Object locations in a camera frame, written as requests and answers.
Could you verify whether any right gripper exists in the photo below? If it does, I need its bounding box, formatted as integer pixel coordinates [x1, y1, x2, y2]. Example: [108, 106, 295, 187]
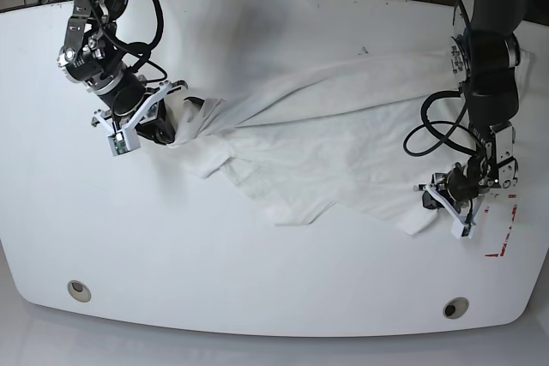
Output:
[88, 74, 176, 146]

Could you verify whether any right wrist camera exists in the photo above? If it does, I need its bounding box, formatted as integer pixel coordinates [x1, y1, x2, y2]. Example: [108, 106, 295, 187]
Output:
[107, 129, 141, 156]

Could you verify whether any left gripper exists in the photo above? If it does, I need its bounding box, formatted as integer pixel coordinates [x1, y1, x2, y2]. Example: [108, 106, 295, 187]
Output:
[413, 162, 517, 219]

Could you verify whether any table cable grommet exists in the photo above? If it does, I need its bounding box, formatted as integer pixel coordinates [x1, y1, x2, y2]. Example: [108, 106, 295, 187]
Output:
[443, 297, 469, 320]
[67, 280, 92, 303]

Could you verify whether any right table cable grommet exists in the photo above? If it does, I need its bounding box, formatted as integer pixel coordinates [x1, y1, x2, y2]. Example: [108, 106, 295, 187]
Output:
[443, 297, 469, 320]

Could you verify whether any left table cable grommet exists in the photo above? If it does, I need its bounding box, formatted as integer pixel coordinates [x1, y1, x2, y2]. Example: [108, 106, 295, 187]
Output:
[67, 280, 92, 303]

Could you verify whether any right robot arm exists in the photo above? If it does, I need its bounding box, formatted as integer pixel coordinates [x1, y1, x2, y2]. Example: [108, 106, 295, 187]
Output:
[57, 0, 186, 154]

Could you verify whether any red tape rectangle marking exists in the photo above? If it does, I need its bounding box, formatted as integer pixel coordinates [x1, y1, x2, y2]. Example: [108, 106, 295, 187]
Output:
[482, 194, 518, 258]

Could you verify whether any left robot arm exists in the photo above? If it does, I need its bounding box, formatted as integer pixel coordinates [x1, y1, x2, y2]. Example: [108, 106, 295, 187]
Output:
[405, 0, 528, 227]

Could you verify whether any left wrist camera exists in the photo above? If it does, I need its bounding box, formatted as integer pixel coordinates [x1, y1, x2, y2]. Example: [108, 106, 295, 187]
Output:
[451, 216, 476, 239]

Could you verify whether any white printed T-shirt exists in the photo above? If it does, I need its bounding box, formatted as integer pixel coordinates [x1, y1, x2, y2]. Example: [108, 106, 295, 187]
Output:
[165, 49, 537, 237]

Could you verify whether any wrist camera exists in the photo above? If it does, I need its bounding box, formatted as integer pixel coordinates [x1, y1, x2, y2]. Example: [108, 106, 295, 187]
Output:
[451, 216, 476, 239]
[107, 129, 141, 156]

